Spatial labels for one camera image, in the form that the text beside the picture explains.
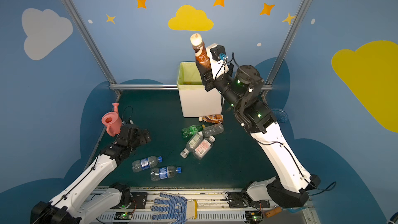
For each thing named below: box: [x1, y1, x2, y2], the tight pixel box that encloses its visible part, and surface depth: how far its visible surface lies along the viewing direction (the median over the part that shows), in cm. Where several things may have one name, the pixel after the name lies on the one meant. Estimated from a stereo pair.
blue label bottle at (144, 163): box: [131, 156, 163, 173], surface depth 84 cm
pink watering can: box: [101, 102, 122, 137], surface depth 93 cm
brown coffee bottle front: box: [190, 33, 212, 70], surface depth 46 cm
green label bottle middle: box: [179, 132, 204, 159], surface depth 91 cm
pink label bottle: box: [192, 135, 216, 161], surface depth 90 cm
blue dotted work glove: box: [150, 191, 196, 224], surface depth 73 cm
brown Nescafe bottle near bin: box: [199, 114, 224, 124], surface depth 103 cm
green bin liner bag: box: [177, 61, 206, 91], surface depth 101 cm
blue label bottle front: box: [150, 165, 182, 181], surface depth 80 cm
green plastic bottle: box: [181, 123, 206, 139], surface depth 99 cm
